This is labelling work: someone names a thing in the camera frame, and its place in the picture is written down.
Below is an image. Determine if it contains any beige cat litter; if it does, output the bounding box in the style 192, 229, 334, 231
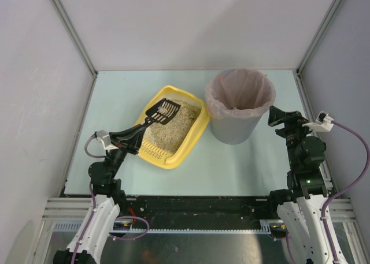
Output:
145, 99, 201, 154

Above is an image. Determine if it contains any black slotted litter scoop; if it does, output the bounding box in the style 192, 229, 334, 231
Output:
142, 98, 181, 128

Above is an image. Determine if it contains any white litter clump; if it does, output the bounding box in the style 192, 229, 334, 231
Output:
157, 106, 168, 115

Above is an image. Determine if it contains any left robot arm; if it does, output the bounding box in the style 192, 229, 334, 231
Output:
53, 122, 150, 263

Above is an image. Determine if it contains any aluminium frame post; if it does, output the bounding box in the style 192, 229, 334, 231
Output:
49, 0, 97, 76
296, 0, 345, 75

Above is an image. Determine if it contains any right aluminium frame post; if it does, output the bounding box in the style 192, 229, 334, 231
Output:
296, 0, 345, 75

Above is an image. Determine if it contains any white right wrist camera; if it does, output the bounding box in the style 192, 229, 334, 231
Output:
302, 111, 334, 132

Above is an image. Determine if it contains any grey slotted cable duct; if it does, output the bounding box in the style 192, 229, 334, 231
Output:
53, 220, 286, 233

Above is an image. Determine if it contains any yellow litter box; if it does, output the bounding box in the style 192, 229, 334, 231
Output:
135, 85, 210, 169

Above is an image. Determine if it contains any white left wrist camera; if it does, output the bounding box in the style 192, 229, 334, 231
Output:
93, 130, 118, 151

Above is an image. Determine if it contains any pink plastic bin liner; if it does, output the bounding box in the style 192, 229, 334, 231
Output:
205, 69, 276, 120

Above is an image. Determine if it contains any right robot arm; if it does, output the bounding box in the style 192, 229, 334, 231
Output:
268, 106, 347, 263

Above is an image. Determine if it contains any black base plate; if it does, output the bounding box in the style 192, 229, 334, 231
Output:
119, 196, 279, 231

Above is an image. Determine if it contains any left aluminium frame post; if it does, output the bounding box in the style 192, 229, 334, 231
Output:
49, 0, 97, 76

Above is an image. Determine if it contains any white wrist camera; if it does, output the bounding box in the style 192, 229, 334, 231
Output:
93, 130, 118, 151
302, 111, 334, 132

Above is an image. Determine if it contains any grey trash bin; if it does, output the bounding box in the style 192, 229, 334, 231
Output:
210, 115, 263, 145

